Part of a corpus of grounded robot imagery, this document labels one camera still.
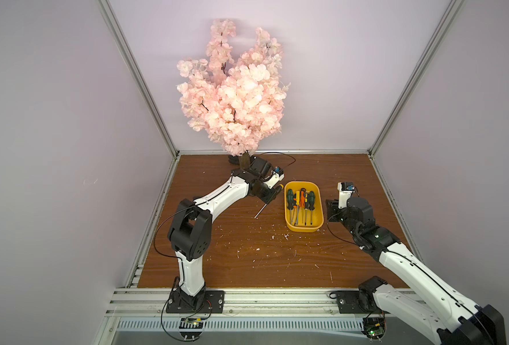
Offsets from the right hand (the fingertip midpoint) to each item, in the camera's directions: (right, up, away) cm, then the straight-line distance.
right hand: (331, 196), depth 79 cm
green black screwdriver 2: (-3, -5, +19) cm, 20 cm away
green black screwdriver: (-13, -5, +19) cm, 23 cm away
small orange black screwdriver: (-11, -7, +18) cm, 22 cm away
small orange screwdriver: (-10, -6, +18) cm, 21 cm away
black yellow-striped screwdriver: (-6, -7, +18) cm, 20 cm away
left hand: (-20, -1, +10) cm, 23 cm away
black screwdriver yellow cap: (-22, 0, +1) cm, 22 cm away
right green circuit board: (+11, -43, -9) cm, 45 cm away
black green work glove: (-42, +16, +34) cm, 56 cm away
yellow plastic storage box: (-1, -10, +15) cm, 18 cm away
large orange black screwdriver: (-7, -4, +18) cm, 20 cm away
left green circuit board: (-51, -45, -7) cm, 68 cm away
